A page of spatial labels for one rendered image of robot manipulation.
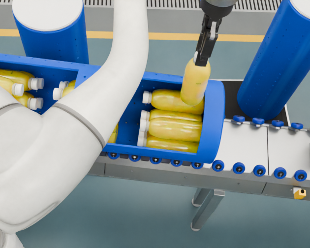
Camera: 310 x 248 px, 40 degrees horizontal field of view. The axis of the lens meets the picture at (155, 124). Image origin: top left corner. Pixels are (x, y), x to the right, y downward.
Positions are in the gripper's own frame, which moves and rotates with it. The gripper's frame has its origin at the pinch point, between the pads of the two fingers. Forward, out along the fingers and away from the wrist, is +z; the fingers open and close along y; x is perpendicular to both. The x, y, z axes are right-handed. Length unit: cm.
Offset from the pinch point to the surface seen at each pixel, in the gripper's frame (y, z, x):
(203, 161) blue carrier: -14.2, 39.3, -8.1
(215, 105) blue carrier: -1.8, 24.0, -8.3
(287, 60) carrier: 58, 74, -52
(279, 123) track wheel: 9, 49, -38
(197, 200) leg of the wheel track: 4, 137, -22
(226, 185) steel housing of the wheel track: -13, 61, -20
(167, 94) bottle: 5.4, 32.3, 6.3
